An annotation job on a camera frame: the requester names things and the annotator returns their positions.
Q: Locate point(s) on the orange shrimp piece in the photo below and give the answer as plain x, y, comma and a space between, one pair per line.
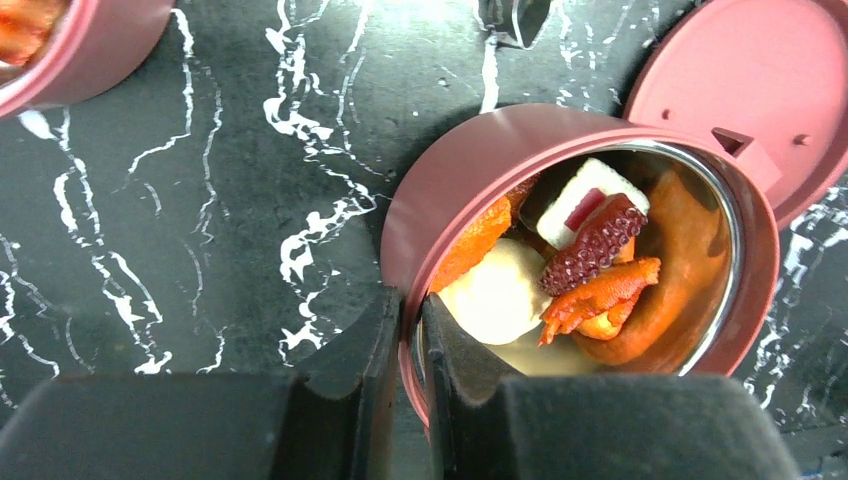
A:
599, 308

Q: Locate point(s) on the dark red round lid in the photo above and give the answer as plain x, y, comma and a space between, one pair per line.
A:
765, 81

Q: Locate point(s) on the purple octopus tentacle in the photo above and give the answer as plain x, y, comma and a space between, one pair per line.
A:
598, 240

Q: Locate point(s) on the orange fried food piece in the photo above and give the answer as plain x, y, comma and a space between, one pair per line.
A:
473, 243

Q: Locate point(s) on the white steamed bun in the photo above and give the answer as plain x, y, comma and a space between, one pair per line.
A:
498, 300

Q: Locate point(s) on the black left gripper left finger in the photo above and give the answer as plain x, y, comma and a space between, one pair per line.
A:
329, 417

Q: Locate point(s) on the red steel lunch bowl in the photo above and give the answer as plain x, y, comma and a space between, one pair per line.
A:
97, 45
716, 228

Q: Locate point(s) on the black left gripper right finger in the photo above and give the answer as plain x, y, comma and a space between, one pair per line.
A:
604, 426

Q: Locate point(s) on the metal serving tongs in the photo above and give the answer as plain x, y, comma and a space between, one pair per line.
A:
513, 23

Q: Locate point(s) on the black white sushi piece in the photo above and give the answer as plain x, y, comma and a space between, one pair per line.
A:
583, 193

